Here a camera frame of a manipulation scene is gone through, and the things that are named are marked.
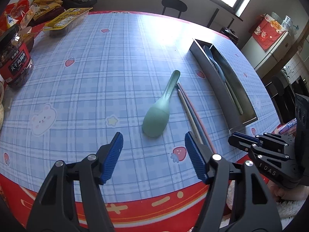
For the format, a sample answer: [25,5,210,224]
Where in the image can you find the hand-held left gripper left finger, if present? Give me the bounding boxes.
[26,132,124,232]

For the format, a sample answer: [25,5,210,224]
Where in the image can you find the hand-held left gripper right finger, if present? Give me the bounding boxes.
[185,131,283,232]

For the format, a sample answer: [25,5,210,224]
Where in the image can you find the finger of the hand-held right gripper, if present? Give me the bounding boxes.
[233,132,295,148]
[228,135,290,161]

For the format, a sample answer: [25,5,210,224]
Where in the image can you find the green chopsticks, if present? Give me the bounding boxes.
[226,81,244,115]

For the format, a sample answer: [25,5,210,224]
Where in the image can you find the pink chopstick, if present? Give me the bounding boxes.
[178,83,216,153]

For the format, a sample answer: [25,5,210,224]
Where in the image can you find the blue chopstick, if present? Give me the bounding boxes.
[177,84,209,149]

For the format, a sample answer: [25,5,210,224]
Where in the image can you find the beige chopstick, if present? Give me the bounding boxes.
[178,89,203,144]

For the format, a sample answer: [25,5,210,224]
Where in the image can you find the green plastic spoon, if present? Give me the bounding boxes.
[142,70,181,138]

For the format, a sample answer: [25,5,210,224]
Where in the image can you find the steel utensil box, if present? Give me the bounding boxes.
[189,38,258,130]

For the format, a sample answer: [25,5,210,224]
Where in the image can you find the blue plastic spoon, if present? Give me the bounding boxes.
[203,45,227,81]

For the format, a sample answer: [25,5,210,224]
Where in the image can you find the pale fluffy clothing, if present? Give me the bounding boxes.
[223,181,309,232]

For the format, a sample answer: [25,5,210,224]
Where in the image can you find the colourful printed box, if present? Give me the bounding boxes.
[278,118,298,136]

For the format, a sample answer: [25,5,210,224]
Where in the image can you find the black chair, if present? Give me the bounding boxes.
[270,75,296,124]

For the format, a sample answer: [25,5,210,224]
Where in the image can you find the blue plaid tablecloth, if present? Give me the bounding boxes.
[0,10,283,230]

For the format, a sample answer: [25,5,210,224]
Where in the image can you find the white refrigerator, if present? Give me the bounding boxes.
[241,17,300,78]

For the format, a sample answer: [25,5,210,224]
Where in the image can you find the small black object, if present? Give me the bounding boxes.
[220,28,239,44]

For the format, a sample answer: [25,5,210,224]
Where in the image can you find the red cloth decoration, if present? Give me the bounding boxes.
[252,14,286,51]

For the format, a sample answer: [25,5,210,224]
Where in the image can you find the clear glass cups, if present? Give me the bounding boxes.
[281,16,298,33]

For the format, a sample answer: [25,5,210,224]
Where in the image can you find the red label snack jar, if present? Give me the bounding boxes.
[0,24,35,90]

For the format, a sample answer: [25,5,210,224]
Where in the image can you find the yellow label snack tray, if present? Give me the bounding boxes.
[43,8,93,38]

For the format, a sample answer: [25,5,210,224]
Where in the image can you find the black round stool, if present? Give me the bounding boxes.
[161,0,188,18]

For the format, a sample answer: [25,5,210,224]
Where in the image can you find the yellow snack packets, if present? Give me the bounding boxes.
[32,0,64,21]

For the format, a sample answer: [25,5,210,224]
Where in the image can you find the red orange snack packet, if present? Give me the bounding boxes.
[0,0,31,32]

